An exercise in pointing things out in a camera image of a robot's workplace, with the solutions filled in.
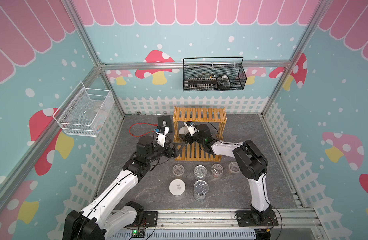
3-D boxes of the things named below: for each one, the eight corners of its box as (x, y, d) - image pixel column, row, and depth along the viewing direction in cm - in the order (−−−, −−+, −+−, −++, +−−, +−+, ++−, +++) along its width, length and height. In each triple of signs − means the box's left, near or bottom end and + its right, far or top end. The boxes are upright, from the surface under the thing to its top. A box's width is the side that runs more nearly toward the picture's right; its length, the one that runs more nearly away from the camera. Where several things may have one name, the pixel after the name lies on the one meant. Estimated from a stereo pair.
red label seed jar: (211, 177, 89) (212, 173, 84) (210, 168, 93) (211, 163, 88) (222, 177, 89) (223, 173, 85) (220, 168, 93) (222, 163, 88)
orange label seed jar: (172, 178, 89) (171, 175, 84) (173, 168, 93) (172, 164, 89) (184, 178, 89) (183, 175, 84) (184, 168, 93) (184, 164, 89)
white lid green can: (170, 200, 81) (168, 195, 74) (171, 185, 87) (169, 179, 79) (185, 200, 81) (185, 195, 74) (185, 185, 87) (185, 179, 79)
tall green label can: (193, 201, 81) (194, 195, 72) (193, 187, 86) (193, 179, 77) (207, 201, 81) (209, 195, 72) (206, 187, 86) (208, 179, 77)
